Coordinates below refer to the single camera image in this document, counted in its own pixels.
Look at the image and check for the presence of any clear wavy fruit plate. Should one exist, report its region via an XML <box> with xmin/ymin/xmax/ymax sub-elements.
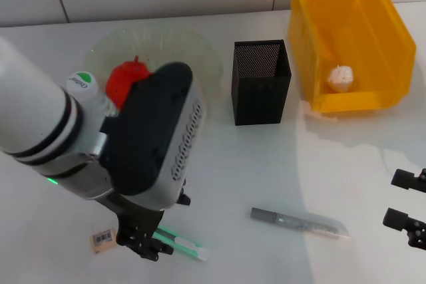
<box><xmin>83</xmin><ymin>27</ymin><xmax>224</xmax><ymax>122</ymax></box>

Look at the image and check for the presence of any clear pen grey cap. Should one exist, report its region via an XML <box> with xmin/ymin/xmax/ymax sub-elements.
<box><xmin>250</xmin><ymin>206</ymin><xmax>351</xmax><ymax>240</ymax></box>

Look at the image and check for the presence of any green white utility knife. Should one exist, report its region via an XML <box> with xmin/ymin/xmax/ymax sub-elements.
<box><xmin>152</xmin><ymin>225</ymin><xmax>211</xmax><ymax>263</ymax></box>

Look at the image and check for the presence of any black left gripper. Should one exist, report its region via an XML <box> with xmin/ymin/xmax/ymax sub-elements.
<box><xmin>95</xmin><ymin>194</ymin><xmax>192</xmax><ymax>261</ymax></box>

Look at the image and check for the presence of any beige eraser with barcode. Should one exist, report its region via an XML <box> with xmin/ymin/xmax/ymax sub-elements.
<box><xmin>89</xmin><ymin>226</ymin><xmax>118</xmax><ymax>254</ymax></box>

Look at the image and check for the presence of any white paper ball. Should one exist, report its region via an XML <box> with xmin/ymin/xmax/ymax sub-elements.
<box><xmin>325</xmin><ymin>63</ymin><xmax>355</xmax><ymax>94</ymax></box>

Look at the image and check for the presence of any orange knitted toy fruit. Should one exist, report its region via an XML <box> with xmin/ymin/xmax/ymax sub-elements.
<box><xmin>105</xmin><ymin>55</ymin><xmax>154</xmax><ymax>108</ymax></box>

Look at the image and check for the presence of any yellow plastic storage bin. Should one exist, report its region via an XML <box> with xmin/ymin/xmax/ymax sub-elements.
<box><xmin>288</xmin><ymin>0</ymin><xmax>417</xmax><ymax>112</ymax></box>

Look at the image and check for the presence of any black mesh pen holder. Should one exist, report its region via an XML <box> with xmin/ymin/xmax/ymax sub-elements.
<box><xmin>230</xmin><ymin>39</ymin><xmax>293</xmax><ymax>126</ymax></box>

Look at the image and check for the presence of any water bottle green label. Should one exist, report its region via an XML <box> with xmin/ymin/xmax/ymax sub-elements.
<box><xmin>65</xmin><ymin>70</ymin><xmax>122</xmax><ymax>120</ymax></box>

